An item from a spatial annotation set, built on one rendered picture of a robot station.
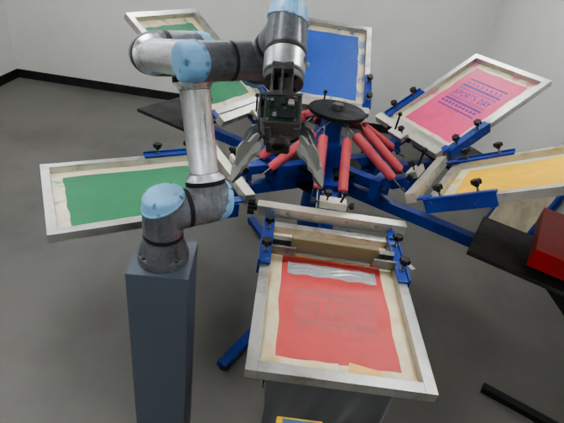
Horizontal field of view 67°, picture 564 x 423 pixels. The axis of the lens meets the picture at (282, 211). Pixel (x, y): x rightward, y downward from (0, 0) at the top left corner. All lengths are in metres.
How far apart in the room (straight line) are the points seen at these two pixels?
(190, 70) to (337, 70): 2.54
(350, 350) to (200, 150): 0.81
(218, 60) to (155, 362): 1.07
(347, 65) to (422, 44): 2.56
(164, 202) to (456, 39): 5.08
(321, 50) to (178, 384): 2.54
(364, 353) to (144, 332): 0.71
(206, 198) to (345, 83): 2.14
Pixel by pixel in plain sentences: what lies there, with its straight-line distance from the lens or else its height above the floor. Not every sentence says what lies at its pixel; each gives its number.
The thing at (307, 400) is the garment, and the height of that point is 0.74.
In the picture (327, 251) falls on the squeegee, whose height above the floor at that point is 1.02.
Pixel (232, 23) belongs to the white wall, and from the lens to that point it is 5.67.
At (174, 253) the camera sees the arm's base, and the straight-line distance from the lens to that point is 1.29.
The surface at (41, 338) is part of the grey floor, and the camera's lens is 2.83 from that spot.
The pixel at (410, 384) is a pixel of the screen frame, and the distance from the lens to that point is 1.45.
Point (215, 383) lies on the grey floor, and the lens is 2.51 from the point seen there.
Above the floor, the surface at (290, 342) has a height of 0.95.
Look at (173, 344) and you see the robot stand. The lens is 1.49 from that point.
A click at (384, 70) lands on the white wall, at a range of 5.80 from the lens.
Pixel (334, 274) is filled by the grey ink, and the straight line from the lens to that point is 1.75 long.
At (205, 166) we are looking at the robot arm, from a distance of 1.24.
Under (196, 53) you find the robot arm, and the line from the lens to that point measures 0.82.
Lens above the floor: 2.07
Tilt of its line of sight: 33 degrees down
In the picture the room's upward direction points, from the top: 10 degrees clockwise
